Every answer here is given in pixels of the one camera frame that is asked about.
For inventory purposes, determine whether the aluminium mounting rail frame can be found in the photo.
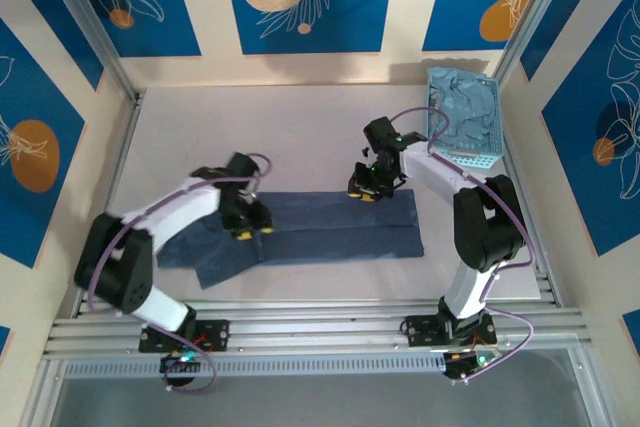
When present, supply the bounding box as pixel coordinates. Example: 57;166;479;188
42;299;594;363

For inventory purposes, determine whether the slotted grey cable duct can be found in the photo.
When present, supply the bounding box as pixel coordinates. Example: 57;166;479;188
62;352;581;381

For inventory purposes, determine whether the light blue perforated plastic basket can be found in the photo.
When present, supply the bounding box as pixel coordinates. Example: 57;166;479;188
424;66;504;171

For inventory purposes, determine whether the dark blue t-shirt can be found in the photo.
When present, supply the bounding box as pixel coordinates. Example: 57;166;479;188
157;189;425;291

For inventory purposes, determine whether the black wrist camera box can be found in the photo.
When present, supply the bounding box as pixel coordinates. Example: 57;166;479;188
227;151;260;181
363;116;401;151

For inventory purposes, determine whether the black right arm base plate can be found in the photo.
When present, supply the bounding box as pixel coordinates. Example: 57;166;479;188
402;314;499;348

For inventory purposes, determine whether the aluminium frame post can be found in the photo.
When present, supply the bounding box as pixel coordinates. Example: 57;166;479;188
492;0;586;86
37;0;146;104

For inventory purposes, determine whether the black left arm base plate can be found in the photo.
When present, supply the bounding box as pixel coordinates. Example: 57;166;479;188
138;319;230;353

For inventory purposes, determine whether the grey translucent panel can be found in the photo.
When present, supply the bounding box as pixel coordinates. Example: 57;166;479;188
49;371;604;427

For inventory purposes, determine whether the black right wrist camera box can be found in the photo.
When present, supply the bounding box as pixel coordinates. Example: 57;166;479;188
363;116;401;151

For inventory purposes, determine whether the crumpled blue t-shirt pile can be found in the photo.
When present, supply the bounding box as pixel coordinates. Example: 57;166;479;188
428;66;499;153

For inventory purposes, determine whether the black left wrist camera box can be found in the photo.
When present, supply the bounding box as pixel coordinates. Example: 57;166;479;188
227;151;260;181

